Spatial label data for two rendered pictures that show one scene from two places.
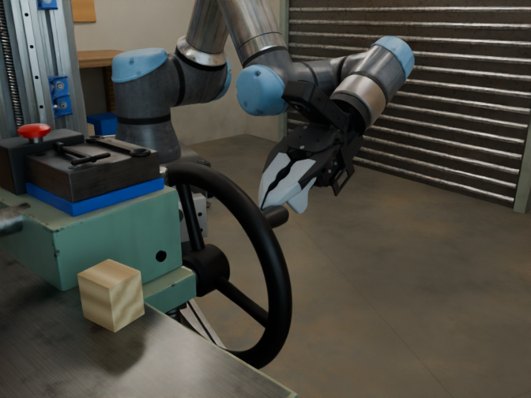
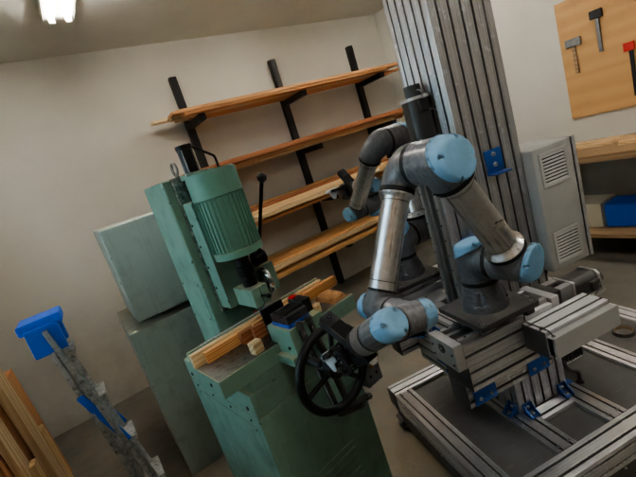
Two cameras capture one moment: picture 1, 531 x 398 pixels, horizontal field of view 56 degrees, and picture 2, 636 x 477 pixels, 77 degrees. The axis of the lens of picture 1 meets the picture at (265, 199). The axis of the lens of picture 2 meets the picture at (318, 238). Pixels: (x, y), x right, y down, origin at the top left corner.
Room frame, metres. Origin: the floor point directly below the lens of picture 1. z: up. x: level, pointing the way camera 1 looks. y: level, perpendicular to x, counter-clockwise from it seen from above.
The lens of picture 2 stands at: (0.89, -1.02, 1.47)
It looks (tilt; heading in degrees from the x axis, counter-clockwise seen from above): 12 degrees down; 102
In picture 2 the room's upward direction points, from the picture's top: 18 degrees counter-clockwise
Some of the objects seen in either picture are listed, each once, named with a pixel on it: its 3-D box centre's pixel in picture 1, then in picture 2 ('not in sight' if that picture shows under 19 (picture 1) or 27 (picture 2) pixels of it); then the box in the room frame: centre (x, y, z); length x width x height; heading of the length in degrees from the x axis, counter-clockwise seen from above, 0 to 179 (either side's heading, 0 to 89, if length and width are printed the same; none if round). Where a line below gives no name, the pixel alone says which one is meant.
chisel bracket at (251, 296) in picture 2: not in sight; (253, 295); (0.31, 0.32, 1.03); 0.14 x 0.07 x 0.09; 139
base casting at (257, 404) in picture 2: not in sight; (262, 353); (0.23, 0.39, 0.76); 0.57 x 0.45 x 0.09; 139
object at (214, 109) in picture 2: not in sight; (323, 174); (0.31, 2.96, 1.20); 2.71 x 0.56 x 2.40; 41
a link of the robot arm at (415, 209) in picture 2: not in sight; (408, 185); (0.97, 0.80, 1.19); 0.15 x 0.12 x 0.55; 41
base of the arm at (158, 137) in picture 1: (145, 134); (482, 290); (1.09, 0.27, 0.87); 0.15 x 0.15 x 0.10
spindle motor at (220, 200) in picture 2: not in sight; (224, 213); (0.32, 0.31, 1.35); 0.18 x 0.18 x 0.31
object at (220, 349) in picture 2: not in sight; (277, 314); (0.36, 0.35, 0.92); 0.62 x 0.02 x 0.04; 49
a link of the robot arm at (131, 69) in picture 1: (144, 81); (476, 257); (1.09, 0.26, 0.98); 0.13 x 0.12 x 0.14; 132
